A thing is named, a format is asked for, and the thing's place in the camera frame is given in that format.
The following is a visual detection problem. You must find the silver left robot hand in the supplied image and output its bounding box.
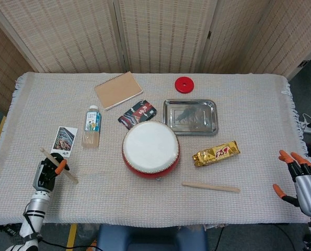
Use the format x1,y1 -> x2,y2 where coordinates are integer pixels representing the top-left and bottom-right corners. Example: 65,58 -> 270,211
32,152 -> 70,193

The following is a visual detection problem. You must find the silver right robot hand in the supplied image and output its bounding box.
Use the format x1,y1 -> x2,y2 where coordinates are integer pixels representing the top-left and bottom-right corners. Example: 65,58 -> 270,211
272,150 -> 311,217

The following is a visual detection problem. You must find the wooden drumstick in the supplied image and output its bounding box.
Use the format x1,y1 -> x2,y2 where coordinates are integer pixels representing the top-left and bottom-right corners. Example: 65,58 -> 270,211
181,181 -> 241,193
39,147 -> 79,184

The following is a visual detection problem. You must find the red drum white skin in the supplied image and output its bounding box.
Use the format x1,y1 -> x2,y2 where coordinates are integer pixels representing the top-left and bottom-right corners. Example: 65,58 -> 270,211
121,120 -> 181,181

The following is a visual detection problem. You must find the printed photo card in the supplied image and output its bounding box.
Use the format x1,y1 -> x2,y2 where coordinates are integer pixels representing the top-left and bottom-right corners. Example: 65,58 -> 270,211
50,126 -> 78,158

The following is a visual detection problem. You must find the plastic drink bottle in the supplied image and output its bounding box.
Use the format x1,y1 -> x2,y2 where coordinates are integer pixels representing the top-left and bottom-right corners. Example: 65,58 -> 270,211
81,105 -> 102,150

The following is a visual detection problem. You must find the gold foil snack packet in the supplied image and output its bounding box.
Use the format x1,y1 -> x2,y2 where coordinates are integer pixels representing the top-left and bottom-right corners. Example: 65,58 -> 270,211
192,140 -> 241,168

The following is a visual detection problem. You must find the kraft spiral notebook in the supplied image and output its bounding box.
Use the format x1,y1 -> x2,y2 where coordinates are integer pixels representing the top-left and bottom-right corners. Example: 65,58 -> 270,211
94,71 -> 143,111

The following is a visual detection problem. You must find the beige woven tablecloth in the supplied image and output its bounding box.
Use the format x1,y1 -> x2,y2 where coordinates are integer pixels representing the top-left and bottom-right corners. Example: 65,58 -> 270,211
0,71 -> 311,226

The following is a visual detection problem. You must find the black red snack pouch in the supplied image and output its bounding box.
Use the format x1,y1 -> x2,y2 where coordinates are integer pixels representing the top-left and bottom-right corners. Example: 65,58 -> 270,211
118,99 -> 158,131

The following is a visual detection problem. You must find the blue chair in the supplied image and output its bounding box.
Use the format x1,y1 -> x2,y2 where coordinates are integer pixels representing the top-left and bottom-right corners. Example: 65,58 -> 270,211
96,224 -> 208,251

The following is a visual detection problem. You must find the stainless steel tray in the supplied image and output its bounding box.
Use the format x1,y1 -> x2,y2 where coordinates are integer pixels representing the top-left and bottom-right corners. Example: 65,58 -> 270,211
163,98 -> 219,136

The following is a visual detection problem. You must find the woven folding screen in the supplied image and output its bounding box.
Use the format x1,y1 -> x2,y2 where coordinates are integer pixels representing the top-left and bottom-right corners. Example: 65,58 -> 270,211
0,0 -> 311,116

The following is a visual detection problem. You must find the red round plastic disc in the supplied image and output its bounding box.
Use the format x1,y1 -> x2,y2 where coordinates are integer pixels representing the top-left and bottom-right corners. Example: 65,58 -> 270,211
174,76 -> 195,94

